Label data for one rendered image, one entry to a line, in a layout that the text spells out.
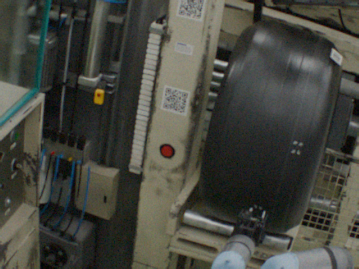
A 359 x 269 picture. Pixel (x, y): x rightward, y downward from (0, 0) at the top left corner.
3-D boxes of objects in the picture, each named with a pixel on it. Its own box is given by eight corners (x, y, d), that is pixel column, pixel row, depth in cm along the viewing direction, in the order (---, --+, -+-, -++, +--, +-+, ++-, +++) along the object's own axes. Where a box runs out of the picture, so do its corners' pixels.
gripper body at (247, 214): (269, 214, 198) (259, 233, 187) (261, 241, 201) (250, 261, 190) (242, 207, 200) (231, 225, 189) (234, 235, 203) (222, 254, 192)
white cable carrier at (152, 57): (129, 171, 238) (150, 23, 215) (134, 163, 242) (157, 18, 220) (142, 175, 237) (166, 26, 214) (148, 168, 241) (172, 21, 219)
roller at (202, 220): (183, 214, 234) (177, 225, 231) (184, 204, 231) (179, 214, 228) (292, 243, 227) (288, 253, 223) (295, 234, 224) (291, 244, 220)
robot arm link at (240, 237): (247, 269, 186) (216, 261, 188) (250, 261, 190) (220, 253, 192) (254, 244, 183) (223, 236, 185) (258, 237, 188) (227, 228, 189)
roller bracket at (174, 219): (164, 235, 228) (169, 208, 224) (204, 173, 263) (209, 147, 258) (175, 238, 228) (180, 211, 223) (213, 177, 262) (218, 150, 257)
